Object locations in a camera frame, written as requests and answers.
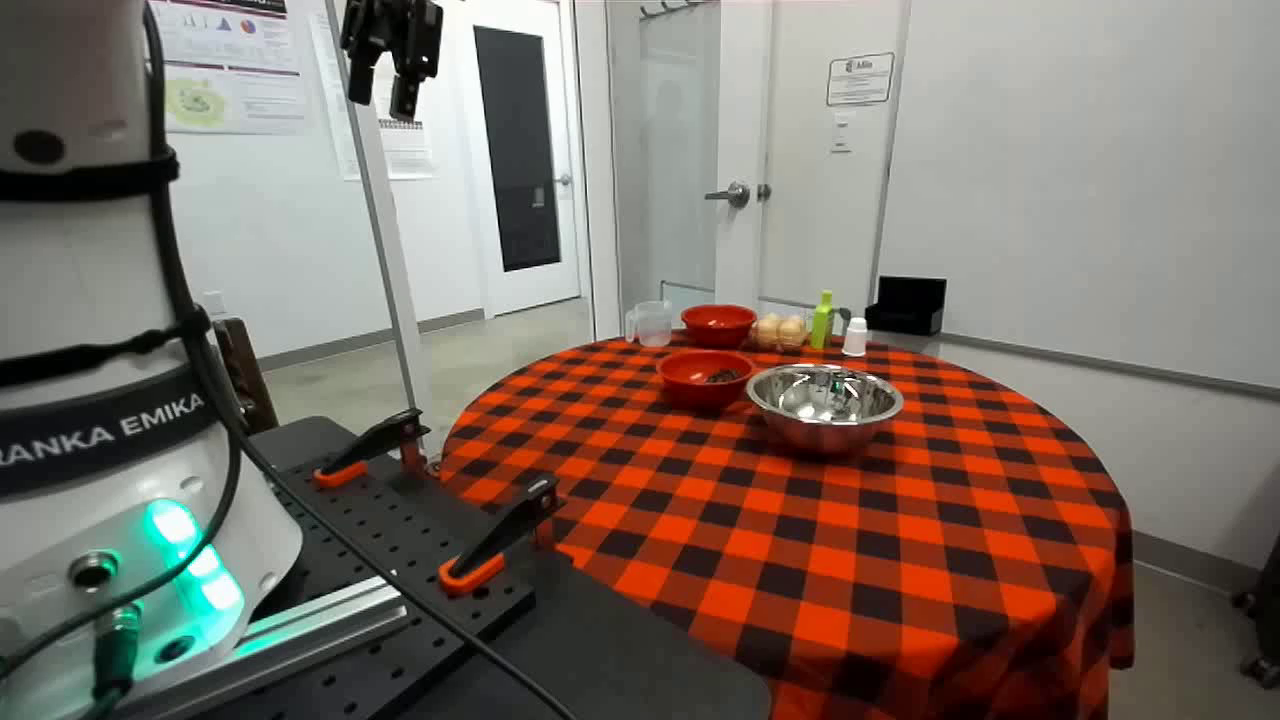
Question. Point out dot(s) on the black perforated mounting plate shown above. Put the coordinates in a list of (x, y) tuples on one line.
[(586, 655)]

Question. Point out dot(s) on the silver metal bowl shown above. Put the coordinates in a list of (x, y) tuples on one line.
[(821, 407)]

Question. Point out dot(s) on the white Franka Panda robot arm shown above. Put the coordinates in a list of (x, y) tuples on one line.
[(82, 265)]

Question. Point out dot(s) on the black office chair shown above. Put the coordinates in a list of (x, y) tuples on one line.
[(1267, 612)]

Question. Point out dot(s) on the white door with dark window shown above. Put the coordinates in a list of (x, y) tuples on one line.
[(523, 144)]

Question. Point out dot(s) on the white paper notice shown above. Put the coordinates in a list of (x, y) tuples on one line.
[(409, 144)]

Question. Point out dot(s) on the small white wall plate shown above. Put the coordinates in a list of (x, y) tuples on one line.
[(843, 136)]

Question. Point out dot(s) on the black wall-mounted tray box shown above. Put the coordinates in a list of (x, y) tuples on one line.
[(911, 307)]

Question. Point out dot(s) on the clear plastic measuring cup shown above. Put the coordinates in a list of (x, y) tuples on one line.
[(648, 325)]

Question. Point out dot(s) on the small green bottle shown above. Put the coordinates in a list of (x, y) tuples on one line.
[(821, 322)]

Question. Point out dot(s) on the white printed wall sign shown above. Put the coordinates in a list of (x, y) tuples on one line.
[(863, 83)]

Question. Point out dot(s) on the small white bottle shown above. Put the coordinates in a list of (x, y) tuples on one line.
[(852, 339)]

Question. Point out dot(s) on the red bowl with dark contents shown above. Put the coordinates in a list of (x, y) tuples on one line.
[(704, 378)]

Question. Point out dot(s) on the aluminium vertical post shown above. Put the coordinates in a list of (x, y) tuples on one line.
[(388, 252)]

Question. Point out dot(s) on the empty red bowl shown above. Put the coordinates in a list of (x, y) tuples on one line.
[(718, 325)]

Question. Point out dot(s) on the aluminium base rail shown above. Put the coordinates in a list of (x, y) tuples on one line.
[(320, 627)]

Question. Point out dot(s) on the wall poster with coloured print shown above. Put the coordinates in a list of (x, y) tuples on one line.
[(233, 66)]

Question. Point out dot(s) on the black clamp with orange tip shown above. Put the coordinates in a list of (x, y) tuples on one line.
[(374, 441), (502, 535)]

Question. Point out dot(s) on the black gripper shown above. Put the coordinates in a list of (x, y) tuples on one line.
[(395, 24)]

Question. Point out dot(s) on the tray of beige eggs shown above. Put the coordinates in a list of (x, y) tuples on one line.
[(781, 335)]

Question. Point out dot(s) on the red black plaid tablecloth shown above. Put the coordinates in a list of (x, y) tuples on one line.
[(827, 561)]

